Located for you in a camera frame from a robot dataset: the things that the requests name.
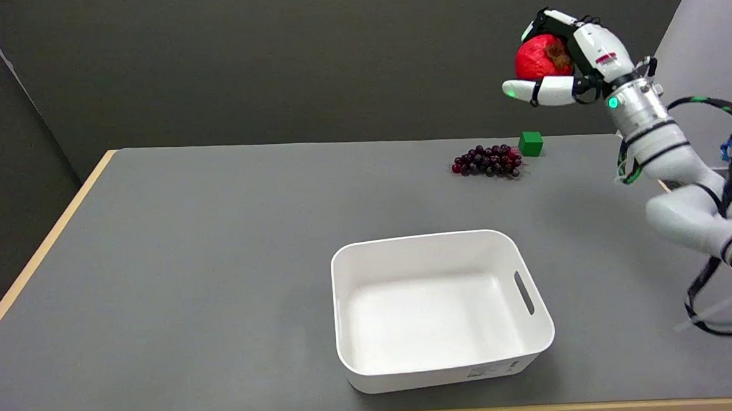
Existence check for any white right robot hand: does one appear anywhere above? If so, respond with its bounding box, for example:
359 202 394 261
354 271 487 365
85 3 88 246
498 4 638 109

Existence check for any red tomato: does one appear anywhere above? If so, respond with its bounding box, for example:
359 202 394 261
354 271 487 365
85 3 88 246
513 33 576 81

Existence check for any dark red grape bunch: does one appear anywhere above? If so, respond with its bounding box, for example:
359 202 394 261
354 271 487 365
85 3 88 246
450 143 525 181

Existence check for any green cube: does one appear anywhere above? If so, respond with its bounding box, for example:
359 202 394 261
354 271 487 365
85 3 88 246
518 130 545 158

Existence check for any white plastic box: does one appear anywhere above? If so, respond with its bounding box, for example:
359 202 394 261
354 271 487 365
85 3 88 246
329 226 558 396

